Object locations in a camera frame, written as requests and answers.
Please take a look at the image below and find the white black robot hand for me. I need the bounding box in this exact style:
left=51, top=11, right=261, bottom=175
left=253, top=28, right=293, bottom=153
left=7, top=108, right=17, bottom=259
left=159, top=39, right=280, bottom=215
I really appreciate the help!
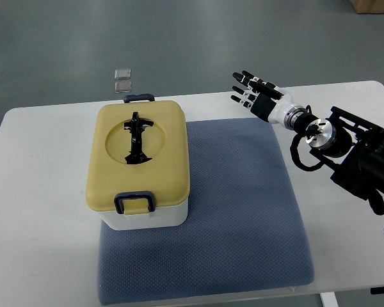
left=231, top=70, right=307, bottom=130

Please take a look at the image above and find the yellow box lid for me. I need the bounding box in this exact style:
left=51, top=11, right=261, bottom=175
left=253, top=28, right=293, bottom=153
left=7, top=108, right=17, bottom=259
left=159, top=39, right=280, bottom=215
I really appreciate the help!
left=86, top=100, right=190, bottom=214

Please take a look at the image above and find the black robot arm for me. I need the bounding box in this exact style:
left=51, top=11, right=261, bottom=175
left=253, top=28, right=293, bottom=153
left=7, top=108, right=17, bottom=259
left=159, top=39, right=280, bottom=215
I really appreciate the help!
left=290, top=106, right=384, bottom=216

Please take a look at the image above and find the wooden box corner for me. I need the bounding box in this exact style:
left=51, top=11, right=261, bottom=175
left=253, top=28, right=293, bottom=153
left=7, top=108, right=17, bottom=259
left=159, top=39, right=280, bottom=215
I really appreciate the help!
left=350, top=0, right=384, bottom=14

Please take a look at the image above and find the white storage box base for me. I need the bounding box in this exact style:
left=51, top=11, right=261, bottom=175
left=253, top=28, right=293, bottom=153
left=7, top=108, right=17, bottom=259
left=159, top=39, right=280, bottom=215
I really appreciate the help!
left=98, top=198, right=188, bottom=231

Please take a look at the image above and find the blue grey fabric mat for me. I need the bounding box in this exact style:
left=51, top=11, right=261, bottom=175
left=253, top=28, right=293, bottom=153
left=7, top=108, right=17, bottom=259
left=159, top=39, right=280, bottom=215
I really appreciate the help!
left=98, top=118, right=314, bottom=305

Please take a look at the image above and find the upper clear floor plate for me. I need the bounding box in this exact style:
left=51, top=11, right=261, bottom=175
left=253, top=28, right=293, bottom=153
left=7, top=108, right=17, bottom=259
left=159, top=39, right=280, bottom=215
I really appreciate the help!
left=115, top=68, right=131, bottom=80

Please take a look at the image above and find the white table leg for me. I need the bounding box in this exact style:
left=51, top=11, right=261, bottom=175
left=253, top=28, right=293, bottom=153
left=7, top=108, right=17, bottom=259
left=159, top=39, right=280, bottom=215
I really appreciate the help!
left=319, top=292, right=339, bottom=307

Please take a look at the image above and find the black table edge bracket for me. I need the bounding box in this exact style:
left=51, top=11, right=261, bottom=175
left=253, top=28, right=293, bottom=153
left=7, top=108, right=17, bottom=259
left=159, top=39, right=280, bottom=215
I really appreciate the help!
left=370, top=287, right=384, bottom=295

